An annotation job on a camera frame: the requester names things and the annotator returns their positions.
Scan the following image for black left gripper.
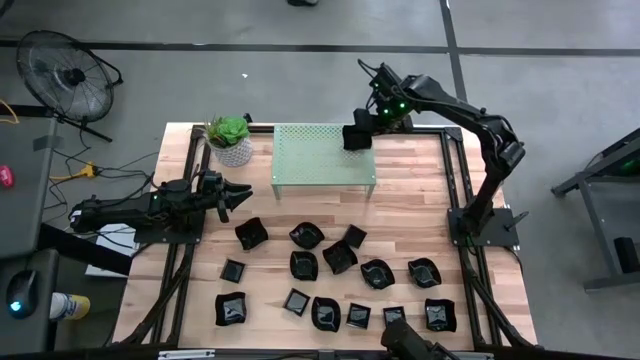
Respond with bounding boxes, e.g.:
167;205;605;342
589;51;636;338
197;168;255;225

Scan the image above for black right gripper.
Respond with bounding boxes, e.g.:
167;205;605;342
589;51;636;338
353;94;415;134

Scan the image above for black small square mini plate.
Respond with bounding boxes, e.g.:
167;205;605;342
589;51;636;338
382;305;407;326
282;287;312;318
342;223;369;250
345;302;372;330
219;258;247;285

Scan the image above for black leaf-shaped mini plate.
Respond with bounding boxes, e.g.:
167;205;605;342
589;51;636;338
359;258;396;291
407;257;443;289
288;221;326;251
289;250;320;282
310;296;342;333

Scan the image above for succulent in white pot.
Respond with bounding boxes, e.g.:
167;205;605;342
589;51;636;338
202;114;255;169

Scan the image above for green perforated metal shelf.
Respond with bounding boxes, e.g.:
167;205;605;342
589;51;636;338
270;122;378;201

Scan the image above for black floor tape strip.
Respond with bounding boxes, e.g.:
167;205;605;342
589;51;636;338
438;0;474;126
0;38;640;57

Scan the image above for white paper sheet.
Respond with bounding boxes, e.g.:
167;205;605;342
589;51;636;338
83;223;144;279

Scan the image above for yellow power plug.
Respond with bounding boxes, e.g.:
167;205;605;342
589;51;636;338
48;160;100;182

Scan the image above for black desk beam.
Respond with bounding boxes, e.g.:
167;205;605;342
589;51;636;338
38;222;134;277

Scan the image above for white yellow spray can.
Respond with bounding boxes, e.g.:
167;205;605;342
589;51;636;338
48;291;92;322

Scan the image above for black floor fan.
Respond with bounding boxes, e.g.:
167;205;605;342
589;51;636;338
15;28;125;144

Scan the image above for grey side desk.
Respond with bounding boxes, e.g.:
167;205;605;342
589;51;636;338
0;117;60;354

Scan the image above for black computer mouse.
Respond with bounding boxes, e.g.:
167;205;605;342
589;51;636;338
4;268;40;320

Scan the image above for grey metal cart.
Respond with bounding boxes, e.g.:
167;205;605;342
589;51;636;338
550;127;640;294

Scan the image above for black device with green light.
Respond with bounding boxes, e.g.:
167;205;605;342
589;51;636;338
607;148;640;177

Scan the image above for black box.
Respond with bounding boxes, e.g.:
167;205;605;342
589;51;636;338
613;236;640;275

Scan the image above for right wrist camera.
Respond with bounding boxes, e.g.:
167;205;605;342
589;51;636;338
370;62;400;101

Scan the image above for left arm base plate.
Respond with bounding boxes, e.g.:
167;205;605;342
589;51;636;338
133;209;207;246

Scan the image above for silver metal bracket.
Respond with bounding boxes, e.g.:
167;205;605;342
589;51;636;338
157;349;217;360
437;351;495;360

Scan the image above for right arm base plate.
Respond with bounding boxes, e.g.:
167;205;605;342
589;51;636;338
447;206;530;250

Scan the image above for yellow cable loop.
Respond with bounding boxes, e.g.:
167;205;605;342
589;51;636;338
0;98;20;125

